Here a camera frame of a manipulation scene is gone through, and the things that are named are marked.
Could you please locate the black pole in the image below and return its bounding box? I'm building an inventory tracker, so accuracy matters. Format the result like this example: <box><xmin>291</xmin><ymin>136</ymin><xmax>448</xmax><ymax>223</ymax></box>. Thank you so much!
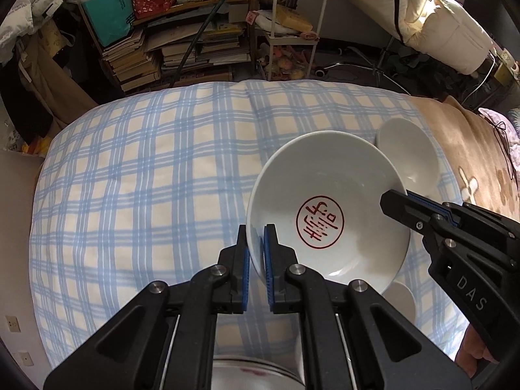
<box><xmin>173</xmin><ymin>0</ymin><xmax>246</xmax><ymax>87</ymax></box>

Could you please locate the red patterned bowl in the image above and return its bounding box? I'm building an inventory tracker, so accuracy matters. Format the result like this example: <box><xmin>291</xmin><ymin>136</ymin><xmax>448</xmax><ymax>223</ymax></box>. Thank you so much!
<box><xmin>246</xmin><ymin>130</ymin><xmax>411</xmax><ymax>295</ymax></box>

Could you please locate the stack of papers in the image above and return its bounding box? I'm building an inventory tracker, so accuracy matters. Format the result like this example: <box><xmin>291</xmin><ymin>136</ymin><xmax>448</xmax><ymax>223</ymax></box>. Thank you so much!
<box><xmin>145</xmin><ymin>20</ymin><xmax>253</xmax><ymax>74</ymax></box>

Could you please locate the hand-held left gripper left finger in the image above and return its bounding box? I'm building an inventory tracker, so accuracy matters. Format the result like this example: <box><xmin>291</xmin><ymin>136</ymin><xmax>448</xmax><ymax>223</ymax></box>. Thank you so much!
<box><xmin>43</xmin><ymin>224</ymin><xmax>250</xmax><ymax>390</ymax></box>

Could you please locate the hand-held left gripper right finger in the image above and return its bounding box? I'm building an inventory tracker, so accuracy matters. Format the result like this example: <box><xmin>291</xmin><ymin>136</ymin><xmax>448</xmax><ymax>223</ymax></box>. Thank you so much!
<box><xmin>263</xmin><ymin>223</ymin><xmax>474</xmax><ymax>390</ymax></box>

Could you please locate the brown printed blanket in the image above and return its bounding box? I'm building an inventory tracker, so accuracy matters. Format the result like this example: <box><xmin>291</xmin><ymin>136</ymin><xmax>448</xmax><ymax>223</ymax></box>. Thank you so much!
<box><xmin>414</xmin><ymin>95</ymin><xmax>520</xmax><ymax>222</ymax></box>

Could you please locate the stack of books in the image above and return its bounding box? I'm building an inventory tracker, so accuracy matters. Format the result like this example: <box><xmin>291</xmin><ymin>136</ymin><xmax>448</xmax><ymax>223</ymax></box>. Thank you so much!
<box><xmin>101</xmin><ymin>32</ymin><xmax>163</xmax><ymax>92</ymax></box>

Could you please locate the white cherry print plate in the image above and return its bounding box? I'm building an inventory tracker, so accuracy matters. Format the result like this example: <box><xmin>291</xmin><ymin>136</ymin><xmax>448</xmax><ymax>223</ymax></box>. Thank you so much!
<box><xmin>211</xmin><ymin>355</ymin><xmax>306</xmax><ymax>390</ymax></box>

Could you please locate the thin black cord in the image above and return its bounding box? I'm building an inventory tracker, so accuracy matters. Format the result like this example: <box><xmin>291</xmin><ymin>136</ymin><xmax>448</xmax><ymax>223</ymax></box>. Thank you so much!
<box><xmin>480</xmin><ymin>109</ymin><xmax>520</xmax><ymax>181</ymax></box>

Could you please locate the person's right hand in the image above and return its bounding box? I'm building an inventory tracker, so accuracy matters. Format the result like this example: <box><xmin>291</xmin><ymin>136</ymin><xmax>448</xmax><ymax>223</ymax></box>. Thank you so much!
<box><xmin>456</xmin><ymin>326</ymin><xmax>500</xmax><ymax>369</ymax></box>

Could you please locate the plain white bowl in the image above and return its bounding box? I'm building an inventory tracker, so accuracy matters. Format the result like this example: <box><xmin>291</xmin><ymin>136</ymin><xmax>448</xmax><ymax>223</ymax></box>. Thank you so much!
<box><xmin>377</xmin><ymin>118</ymin><xmax>443</xmax><ymax>202</ymax></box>
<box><xmin>382</xmin><ymin>280</ymin><xmax>416</xmax><ymax>322</ymax></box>

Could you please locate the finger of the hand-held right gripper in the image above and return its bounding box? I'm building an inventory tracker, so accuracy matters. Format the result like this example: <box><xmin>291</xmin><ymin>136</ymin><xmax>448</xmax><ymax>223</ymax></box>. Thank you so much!
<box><xmin>380</xmin><ymin>189</ymin><xmax>437</xmax><ymax>232</ymax></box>
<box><xmin>406</xmin><ymin>190</ymin><xmax>462</xmax><ymax>227</ymax></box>

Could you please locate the blue plaid blanket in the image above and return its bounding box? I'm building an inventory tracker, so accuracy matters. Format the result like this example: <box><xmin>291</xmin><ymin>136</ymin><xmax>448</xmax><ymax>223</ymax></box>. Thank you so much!
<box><xmin>28</xmin><ymin>79</ymin><xmax>472</xmax><ymax>371</ymax></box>

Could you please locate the chair wheel base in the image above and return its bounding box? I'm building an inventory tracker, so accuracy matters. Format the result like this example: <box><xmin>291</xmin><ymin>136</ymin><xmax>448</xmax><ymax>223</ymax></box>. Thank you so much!
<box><xmin>316</xmin><ymin>46</ymin><xmax>409</xmax><ymax>90</ymax></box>

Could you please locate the yellow packet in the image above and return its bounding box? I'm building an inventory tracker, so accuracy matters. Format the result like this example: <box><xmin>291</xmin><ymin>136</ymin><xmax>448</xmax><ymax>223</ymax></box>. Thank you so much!
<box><xmin>276</xmin><ymin>5</ymin><xmax>314</xmax><ymax>34</ymax></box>

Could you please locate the white quilted cloth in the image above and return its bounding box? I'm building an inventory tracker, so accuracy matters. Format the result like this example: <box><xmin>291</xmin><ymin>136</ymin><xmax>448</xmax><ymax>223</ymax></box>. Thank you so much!
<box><xmin>0</xmin><ymin>0</ymin><xmax>80</xmax><ymax>45</ymax></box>

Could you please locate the wooden bookshelf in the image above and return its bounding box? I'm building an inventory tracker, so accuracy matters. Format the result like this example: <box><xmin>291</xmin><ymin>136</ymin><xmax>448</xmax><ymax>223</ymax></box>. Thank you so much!
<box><xmin>76</xmin><ymin>0</ymin><xmax>263</xmax><ymax>92</ymax></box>

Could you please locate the teal bag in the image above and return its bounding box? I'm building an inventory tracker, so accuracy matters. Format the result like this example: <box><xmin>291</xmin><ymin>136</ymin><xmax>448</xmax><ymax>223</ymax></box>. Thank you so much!
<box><xmin>79</xmin><ymin>0</ymin><xmax>135</xmax><ymax>48</ymax></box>

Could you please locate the pile of soft toys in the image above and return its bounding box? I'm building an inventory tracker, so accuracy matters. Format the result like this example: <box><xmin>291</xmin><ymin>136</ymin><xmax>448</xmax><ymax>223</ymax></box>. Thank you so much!
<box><xmin>263</xmin><ymin>44</ymin><xmax>311</xmax><ymax>81</ymax></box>

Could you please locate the brown cardboard sheet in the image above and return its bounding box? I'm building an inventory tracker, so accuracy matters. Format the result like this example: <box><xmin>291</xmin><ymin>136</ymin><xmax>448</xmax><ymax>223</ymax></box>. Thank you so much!
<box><xmin>36</xmin><ymin>40</ymin><xmax>99</xmax><ymax>131</ymax></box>

